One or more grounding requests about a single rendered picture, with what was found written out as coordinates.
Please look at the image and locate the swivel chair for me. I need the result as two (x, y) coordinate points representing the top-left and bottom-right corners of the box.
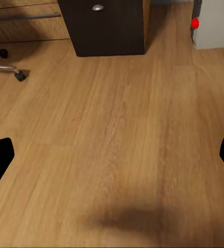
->
(0, 49), (25, 81)

